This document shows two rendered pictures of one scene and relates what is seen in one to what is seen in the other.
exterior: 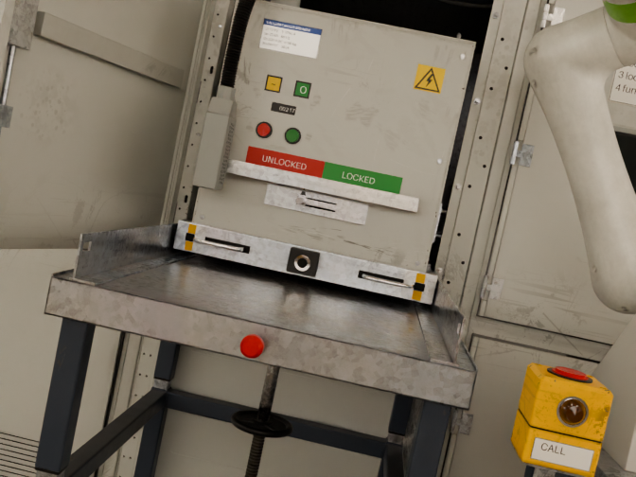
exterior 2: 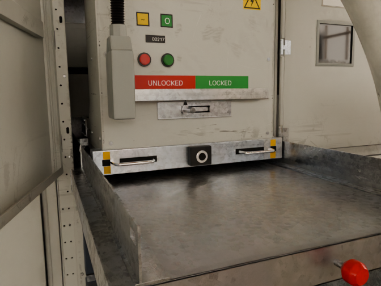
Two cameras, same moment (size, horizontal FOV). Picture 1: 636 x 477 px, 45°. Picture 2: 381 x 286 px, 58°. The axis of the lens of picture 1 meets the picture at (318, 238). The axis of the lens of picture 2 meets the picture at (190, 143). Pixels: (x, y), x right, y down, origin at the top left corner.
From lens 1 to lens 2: 0.88 m
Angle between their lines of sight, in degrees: 26
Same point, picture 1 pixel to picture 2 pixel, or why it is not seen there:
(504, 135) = not seen: hidden behind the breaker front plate
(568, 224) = (314, 85)
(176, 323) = (265, 278)
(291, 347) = (363, 253)
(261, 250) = (166, 155)
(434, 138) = (262, 43)
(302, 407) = not seen: hidden behind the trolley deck
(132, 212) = (36, 155)
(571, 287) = (321, 121)
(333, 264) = (218, 150)
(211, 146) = (123, 80)
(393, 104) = (232, 22)
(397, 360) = not seen: outside the picture
